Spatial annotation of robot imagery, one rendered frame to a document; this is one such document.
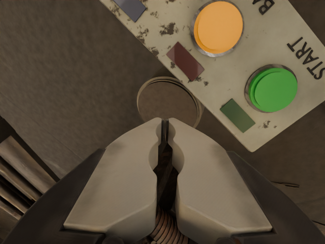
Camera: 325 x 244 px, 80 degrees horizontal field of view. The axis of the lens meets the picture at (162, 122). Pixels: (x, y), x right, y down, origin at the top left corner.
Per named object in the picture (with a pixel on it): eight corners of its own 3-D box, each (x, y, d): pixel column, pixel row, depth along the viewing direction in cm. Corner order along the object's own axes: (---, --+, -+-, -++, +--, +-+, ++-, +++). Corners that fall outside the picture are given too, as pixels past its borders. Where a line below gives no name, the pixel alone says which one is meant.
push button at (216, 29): (213, 62, 19) (215, 63, 17) (184, 31, 18) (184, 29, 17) (247, 29, 18) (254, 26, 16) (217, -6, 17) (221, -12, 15)
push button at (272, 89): (262, 115, 20) (269, 121, 18) (237, 87, 19) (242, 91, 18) (298, 87, 19) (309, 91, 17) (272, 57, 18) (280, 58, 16)
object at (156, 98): (209, 64, 79) (169, 147, 39) (188, 41, 77) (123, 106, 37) (234, 41, 71) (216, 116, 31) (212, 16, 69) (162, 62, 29)
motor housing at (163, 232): (193, 162, 112) (161, 266, 71) (166, 136, 108) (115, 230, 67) (210, 153, 104) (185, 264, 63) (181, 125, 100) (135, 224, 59)
